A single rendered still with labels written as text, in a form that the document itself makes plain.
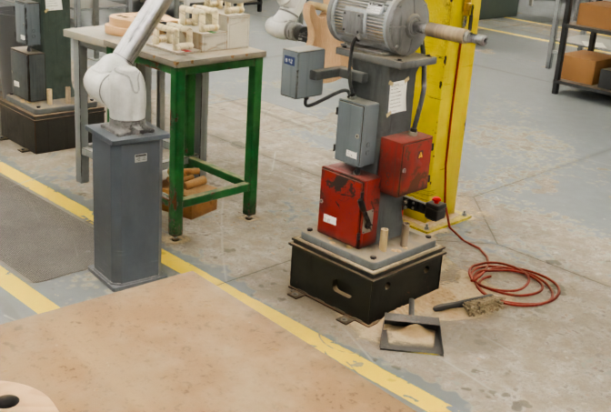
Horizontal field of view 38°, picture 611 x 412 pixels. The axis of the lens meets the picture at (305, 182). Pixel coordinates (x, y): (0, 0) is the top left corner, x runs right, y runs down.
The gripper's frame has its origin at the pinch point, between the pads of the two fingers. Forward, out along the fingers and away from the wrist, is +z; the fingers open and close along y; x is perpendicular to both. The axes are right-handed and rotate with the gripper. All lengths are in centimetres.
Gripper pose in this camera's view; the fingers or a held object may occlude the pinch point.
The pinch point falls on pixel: (329, 40)
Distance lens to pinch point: 419.5
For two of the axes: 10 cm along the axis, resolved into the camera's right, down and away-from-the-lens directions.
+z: 7.0, 2.9, -6.5
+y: -7.1, 3.5, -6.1
